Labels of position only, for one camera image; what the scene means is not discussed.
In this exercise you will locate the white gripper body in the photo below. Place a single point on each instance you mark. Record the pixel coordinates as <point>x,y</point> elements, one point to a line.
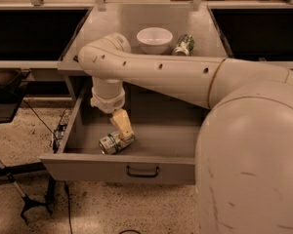
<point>107,103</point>

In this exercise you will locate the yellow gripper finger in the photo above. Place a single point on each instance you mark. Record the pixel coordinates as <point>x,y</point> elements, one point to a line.
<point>120,120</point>

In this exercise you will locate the green 7up can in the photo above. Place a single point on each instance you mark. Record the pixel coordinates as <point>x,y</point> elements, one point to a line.
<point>115,142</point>

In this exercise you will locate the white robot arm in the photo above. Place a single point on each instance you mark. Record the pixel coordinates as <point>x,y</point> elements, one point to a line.
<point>244,149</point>

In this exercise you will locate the grey open top drawer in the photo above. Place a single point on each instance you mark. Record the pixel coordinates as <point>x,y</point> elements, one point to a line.
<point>166,130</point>

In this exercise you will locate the grey counter cabinet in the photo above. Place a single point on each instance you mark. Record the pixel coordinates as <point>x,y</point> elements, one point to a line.
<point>120,20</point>

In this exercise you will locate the green silver soda can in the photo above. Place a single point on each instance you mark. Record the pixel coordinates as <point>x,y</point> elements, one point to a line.
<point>184,46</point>

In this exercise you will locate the power strip on floor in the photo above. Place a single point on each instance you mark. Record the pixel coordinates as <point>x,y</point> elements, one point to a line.
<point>57,136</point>

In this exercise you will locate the white bowl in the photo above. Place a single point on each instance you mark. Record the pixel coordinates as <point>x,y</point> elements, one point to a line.
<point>154,40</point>

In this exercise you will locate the black chair seat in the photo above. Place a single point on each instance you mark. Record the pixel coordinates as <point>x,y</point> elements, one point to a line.
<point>13,84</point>

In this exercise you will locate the black tripod stand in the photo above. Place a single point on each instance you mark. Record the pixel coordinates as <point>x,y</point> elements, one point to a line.
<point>28,203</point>

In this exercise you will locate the black drawer handle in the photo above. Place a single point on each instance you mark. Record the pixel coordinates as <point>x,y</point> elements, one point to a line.
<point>142,173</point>

